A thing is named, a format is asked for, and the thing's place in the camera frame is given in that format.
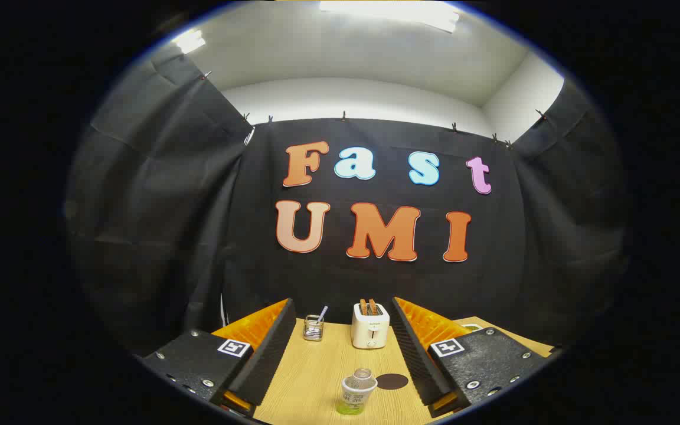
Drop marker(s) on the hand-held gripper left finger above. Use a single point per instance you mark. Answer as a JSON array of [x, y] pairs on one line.
[[269, 348]]

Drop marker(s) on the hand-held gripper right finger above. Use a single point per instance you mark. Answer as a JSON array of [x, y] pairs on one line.
[[414, 348]]

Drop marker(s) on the dark brown round coaster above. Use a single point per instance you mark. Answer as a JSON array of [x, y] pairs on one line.
[[393, 381]]

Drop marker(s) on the clear juice bottle white label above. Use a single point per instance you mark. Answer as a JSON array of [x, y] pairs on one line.
[[356, 392]]

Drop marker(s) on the small glass jar with straw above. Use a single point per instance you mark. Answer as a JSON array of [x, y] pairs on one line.
[[313, 329]]

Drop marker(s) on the white toaster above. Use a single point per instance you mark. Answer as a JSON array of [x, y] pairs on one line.
[[369, 330]]

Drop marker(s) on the wooden table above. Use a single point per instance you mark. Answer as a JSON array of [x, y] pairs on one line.
[[316, 378]]

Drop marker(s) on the black backdrop cloth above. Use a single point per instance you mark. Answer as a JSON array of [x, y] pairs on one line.
[[198, 236]]

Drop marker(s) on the small ceiling light panel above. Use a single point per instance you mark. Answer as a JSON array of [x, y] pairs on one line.
[[189, 41]]

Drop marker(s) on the large ceiling light panel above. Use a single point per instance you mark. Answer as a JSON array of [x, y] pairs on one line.
[[387, 10]]

